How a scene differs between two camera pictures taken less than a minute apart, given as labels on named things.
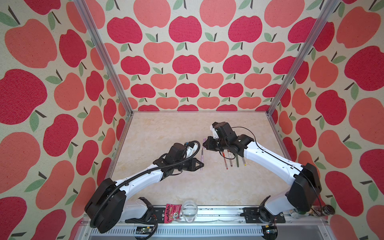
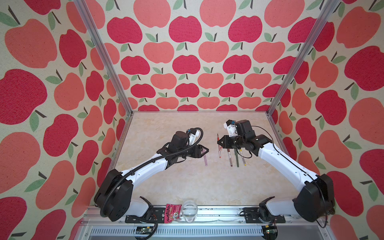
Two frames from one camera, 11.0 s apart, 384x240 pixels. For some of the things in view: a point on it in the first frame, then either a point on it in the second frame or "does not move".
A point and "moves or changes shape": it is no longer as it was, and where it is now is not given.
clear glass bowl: x=189 y=209 does not move
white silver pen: x=229 y=156 does not move
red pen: x=225 y=160 moves or changes shape
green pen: x=237 y=159 does not move
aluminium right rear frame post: x=302 y=57 does not move
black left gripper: x=192 y=167 -> x=199 y=148
